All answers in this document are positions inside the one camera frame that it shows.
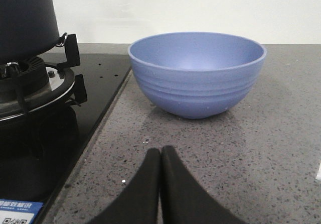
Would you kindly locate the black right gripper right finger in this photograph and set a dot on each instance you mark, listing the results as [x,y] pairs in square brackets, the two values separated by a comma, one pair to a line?
[182,197]

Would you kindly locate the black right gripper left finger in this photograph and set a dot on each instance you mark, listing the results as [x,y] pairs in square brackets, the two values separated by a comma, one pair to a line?
[138,202]

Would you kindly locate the light blue plastic bowl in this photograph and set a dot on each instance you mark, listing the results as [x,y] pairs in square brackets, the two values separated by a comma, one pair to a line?
[196,75]

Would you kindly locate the dark blue cooking pot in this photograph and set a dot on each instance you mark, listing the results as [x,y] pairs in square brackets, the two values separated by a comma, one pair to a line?
[28,28]

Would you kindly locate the black glass gas cooktop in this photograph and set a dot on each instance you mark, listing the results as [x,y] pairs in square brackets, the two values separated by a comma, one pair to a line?
[38,152]

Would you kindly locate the blue energy label sticker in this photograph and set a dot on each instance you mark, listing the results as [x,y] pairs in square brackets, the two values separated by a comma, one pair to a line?
[19,212]

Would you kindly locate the right gas burner with grate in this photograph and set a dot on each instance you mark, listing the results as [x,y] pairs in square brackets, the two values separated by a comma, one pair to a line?
[31,85]

